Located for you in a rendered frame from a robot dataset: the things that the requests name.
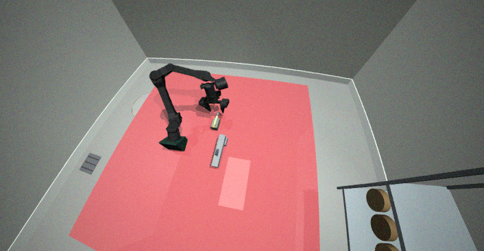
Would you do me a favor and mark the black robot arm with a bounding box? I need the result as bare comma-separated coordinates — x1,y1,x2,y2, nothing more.
149,63,228,142

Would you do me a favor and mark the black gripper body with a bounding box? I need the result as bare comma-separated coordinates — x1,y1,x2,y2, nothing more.
198,91,230,108

